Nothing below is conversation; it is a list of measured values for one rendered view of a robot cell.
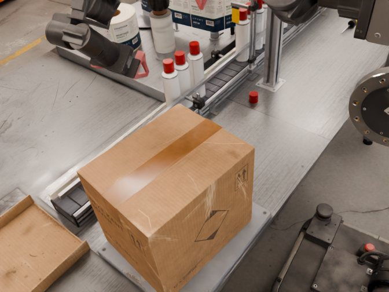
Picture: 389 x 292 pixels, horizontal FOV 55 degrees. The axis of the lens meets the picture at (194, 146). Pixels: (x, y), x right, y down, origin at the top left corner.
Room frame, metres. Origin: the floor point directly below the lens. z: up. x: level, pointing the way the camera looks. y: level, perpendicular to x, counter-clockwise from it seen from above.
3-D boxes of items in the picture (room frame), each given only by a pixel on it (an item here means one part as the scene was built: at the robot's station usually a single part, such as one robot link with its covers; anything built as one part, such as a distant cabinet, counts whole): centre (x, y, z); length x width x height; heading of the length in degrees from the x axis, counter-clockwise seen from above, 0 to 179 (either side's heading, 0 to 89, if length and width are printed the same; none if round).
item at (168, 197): (0.56, 0.06, 0.99); 0.30 x 0.24 x 0.27; 130
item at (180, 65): (1.04, 0.02, 0.98); 0.05 x 0.05 x 0.20
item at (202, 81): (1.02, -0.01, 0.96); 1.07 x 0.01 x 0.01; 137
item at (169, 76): (1.00, 0.05, 0.98); 0.05 x 0.05 x 0.20
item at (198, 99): (0.96, -0.01, 0.91); 0.07 x 0.03 x 0.16; 47
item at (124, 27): (1.52, 0.28, 0.95); 0.20 x 0.20 x 0.14
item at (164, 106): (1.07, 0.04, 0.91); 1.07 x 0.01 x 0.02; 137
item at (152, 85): (1.65, 0.06, 0.86); 0.80 x 0.67 x 0.05; 137
